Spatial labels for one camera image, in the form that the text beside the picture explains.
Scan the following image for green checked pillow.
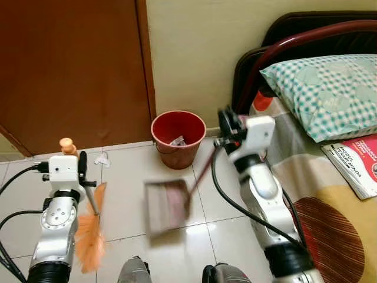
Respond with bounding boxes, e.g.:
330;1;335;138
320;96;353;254
259;54;377;144

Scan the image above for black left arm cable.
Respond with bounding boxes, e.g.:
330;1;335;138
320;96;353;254
0;164;51;281

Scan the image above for red and white booklet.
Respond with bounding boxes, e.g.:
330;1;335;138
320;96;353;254
320;134;377;200

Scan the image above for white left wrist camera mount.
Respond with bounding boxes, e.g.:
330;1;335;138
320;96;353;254
48;154;81;193

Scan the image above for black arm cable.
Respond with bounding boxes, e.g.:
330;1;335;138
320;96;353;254
210;145;308;255
0;164;51;281

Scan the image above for grey robot leg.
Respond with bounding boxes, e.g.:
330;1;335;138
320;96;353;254
117;256;153;283
201;263;255;283

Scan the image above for red plastic bucket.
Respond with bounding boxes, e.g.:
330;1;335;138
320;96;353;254
150;110;207;171

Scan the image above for grey right robot leg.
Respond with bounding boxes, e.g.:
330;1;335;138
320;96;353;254
201;263;255;283

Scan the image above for dark wooden headboard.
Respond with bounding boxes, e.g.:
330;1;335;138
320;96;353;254
232;10;377;114

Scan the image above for grey left robot leg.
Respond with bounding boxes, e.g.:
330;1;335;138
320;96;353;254
117;256;153;283

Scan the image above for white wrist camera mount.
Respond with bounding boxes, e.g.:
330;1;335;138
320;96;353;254
48;154;81;193
242;115;277;162

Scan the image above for crumpled white paper trash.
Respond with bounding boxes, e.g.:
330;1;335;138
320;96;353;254
169;135;188;147

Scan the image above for grey dustpan with maroon handle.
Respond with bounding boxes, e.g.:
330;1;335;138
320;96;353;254
144;141;221;238

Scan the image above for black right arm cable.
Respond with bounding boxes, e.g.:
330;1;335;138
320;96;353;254
210;145;308;255

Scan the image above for patterned beige bed sheet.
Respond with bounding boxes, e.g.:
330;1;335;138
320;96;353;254
247;88;377;283

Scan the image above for small white plastic hook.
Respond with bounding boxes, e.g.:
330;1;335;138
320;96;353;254
94;152;111;167

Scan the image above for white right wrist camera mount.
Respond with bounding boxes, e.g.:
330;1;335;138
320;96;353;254
242;115;277;162

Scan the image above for brown wooden door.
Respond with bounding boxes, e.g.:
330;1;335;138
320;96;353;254
0;0;157;157

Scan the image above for orange hand broom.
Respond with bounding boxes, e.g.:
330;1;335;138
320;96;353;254
59;137;108;274

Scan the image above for maroon metal bed frame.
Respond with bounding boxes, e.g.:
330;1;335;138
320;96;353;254
237;19;377;116

